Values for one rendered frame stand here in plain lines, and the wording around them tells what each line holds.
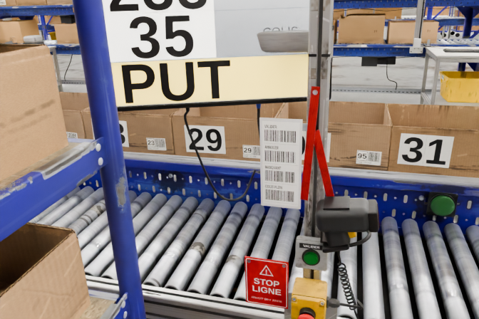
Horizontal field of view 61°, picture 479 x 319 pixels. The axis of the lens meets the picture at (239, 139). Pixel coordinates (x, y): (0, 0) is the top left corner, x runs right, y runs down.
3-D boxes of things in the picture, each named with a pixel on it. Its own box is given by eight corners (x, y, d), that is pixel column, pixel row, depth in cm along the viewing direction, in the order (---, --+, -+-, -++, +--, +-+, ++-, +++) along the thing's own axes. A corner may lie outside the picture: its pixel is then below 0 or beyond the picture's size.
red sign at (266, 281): (245, 302, 97) (244, 257, 92) (246, 300, 97) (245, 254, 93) (313, 313, 93) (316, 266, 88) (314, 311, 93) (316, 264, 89)
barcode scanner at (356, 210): (382, 258, 78) (378, 209, 75) (318, 257, 81) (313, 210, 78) (380, 238, 84) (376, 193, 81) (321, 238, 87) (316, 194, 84)
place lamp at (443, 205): (430, 215, 133) (432, 196, 131) (429, 213, 134) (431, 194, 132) (453, 218, 131) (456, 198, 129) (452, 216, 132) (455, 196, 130)
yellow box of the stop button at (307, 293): (289, 329, 87) (289, 301, 84) (294, 300, 94) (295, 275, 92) (360, 342, 83) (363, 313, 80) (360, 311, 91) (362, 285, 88)
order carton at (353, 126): (274, 164, 150) (274, 119, 144) (286, 137, 177) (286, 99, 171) (388, 172, 140) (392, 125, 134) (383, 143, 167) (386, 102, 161)
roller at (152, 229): (102, 295, 115) (93, 280, 114) (177, 205, 162) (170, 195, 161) (115, 290, 113) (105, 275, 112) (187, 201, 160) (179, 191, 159)
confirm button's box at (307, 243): (294, 269, 88) (294, 242, 85) (296, 260, 91) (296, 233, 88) (326, 273, 86) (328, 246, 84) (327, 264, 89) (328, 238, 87)
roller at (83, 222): (16, 265, 120) (29, 264, 119) (112, 187, 167) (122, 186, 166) (23, 280, 122) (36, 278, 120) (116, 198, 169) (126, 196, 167)
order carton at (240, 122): (174, 157, 160) (170, 114, 155) (200, 132, 187) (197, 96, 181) (273, 164, 150) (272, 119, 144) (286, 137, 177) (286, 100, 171)
